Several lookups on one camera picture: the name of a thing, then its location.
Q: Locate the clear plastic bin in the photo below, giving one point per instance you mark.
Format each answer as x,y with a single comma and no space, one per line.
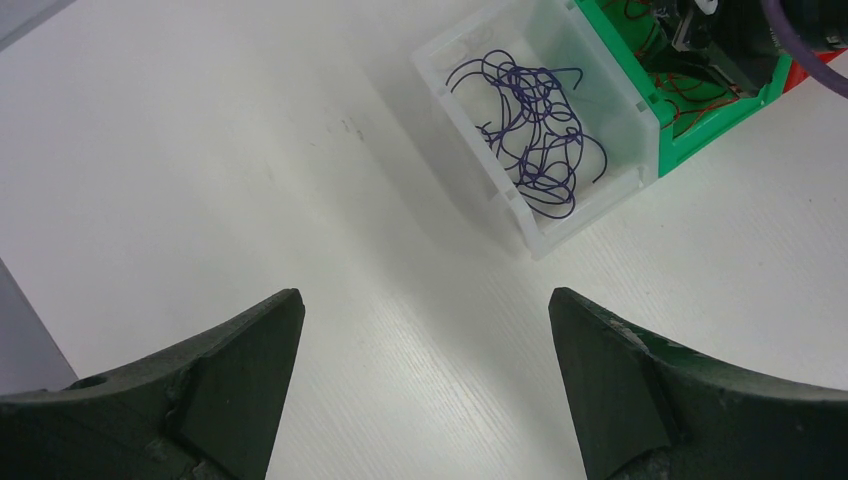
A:
544,125

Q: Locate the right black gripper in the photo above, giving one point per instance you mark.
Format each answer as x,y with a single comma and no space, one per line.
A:
738,44

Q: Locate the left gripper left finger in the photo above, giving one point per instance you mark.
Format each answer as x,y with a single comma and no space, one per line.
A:
208,407

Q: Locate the green plastic bin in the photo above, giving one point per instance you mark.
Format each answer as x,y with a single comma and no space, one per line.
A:
691,113

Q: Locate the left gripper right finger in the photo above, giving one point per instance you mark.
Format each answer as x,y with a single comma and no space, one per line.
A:
646,407

